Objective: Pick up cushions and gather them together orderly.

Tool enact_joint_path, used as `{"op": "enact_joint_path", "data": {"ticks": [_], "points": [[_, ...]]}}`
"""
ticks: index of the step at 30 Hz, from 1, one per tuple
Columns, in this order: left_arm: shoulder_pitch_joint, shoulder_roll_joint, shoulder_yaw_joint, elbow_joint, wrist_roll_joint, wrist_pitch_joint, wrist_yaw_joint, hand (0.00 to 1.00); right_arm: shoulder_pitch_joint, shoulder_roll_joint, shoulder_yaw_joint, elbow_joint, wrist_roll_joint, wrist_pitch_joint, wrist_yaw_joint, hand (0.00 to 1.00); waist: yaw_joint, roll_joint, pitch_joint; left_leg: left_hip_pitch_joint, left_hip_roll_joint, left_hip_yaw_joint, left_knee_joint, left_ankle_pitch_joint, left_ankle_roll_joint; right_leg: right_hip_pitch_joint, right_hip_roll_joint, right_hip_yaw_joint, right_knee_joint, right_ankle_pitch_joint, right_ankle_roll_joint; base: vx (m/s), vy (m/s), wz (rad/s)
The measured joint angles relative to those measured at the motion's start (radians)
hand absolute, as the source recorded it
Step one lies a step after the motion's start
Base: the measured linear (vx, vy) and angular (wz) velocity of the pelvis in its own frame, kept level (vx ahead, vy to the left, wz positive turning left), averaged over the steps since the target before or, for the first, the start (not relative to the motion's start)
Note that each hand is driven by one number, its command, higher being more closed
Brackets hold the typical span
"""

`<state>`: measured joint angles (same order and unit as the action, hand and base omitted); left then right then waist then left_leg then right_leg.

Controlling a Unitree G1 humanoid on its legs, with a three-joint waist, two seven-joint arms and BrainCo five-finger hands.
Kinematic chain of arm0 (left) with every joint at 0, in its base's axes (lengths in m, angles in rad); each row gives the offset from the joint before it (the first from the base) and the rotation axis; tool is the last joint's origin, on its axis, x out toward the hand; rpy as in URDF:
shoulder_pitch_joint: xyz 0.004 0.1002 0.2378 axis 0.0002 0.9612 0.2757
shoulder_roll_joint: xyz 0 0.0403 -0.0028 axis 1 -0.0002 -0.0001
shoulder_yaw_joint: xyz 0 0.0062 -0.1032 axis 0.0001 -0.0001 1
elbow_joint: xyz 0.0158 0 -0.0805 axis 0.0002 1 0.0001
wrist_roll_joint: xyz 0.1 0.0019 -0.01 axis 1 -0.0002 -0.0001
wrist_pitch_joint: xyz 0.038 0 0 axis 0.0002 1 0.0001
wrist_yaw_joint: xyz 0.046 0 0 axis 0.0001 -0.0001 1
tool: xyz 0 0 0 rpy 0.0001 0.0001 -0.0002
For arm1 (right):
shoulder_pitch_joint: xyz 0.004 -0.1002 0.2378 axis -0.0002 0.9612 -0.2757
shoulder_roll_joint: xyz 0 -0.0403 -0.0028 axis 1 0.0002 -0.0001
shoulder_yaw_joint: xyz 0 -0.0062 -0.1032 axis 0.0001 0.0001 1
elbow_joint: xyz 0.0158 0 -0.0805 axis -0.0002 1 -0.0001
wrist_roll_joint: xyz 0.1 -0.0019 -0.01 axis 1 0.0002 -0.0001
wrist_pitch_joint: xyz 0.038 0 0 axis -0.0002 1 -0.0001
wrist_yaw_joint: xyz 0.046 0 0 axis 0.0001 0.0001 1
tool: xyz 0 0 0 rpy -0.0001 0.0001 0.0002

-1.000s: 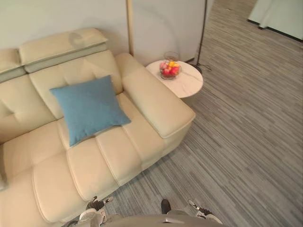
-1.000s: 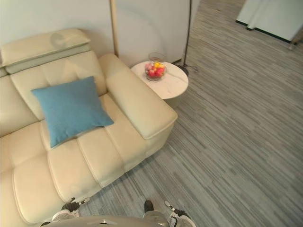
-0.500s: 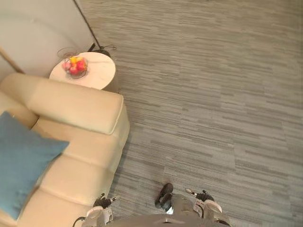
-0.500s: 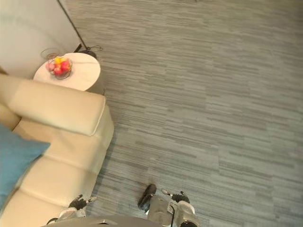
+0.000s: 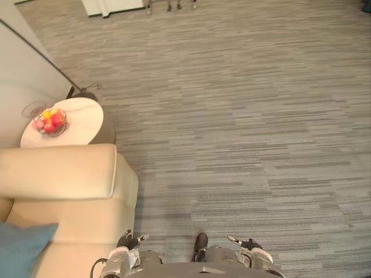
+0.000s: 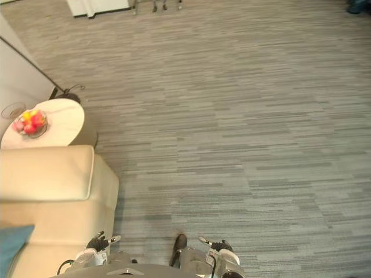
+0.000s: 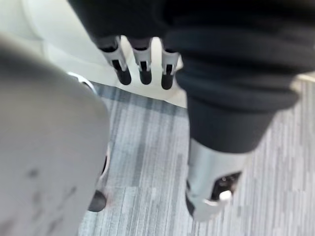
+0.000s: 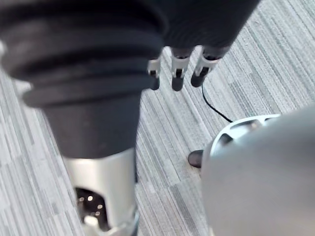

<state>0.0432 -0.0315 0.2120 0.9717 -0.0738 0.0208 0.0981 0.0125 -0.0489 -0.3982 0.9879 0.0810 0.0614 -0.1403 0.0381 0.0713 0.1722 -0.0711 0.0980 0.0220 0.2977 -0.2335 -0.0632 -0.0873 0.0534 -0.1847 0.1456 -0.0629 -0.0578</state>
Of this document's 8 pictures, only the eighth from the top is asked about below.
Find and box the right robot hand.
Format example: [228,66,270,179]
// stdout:
[0,0,261,236]

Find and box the dark robot foot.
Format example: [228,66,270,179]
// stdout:
[188,149,205,169]

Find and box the black cable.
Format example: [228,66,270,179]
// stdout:
[201,83,234,123]

